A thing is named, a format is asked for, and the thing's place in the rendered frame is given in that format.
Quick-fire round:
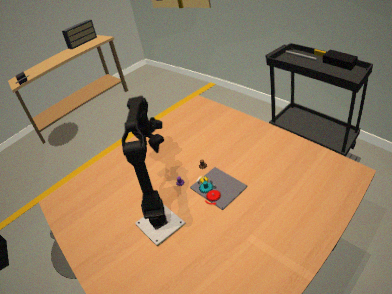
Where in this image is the brown gear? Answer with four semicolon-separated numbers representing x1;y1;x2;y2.
199;159;207;169

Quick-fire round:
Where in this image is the purple gear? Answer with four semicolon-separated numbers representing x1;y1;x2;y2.
176;176;185;187

